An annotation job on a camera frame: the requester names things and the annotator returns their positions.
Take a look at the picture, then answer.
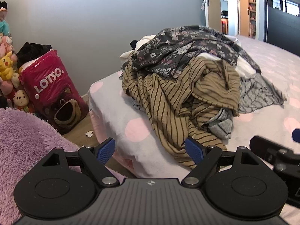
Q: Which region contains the bookshelf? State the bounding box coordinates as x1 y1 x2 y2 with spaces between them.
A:
248 0 257 38

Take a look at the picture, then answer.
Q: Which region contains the grey wavy striped garment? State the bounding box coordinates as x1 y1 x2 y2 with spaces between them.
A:
206 74 287 140

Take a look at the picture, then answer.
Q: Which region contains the wooden door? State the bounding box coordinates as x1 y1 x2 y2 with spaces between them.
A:
237 0 249 37

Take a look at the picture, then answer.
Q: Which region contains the black wardrobe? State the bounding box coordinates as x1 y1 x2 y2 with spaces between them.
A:
266 0 300 57

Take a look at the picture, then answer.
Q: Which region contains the purple fluffy robe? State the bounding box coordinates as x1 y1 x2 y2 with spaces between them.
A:
0 108 122 222

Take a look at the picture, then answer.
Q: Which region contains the tan striped button shirt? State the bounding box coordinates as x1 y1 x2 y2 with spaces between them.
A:
122 57 241 169

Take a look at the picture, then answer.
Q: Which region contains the bed with pink dotted sheet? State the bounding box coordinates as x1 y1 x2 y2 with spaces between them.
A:
88 34 300 219

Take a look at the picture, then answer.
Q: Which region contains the dark floral garment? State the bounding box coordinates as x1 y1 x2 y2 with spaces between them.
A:
131 25 262 79

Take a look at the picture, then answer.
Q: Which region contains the black cloth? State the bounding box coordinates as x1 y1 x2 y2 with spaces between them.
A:
16 42 52 69

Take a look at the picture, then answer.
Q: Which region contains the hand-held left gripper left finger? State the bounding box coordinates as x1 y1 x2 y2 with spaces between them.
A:
42 138 120 188

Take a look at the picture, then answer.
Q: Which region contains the white garment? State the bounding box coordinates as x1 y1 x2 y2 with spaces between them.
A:
119 35 257 78

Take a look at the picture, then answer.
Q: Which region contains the pink bear print bag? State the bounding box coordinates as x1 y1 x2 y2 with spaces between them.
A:
19 49 89 135

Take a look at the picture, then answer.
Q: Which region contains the pile of plush toys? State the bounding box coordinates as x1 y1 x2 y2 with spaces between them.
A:
0 1 35 114

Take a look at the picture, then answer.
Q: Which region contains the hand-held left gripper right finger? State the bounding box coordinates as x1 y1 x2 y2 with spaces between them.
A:
181 137 258 187

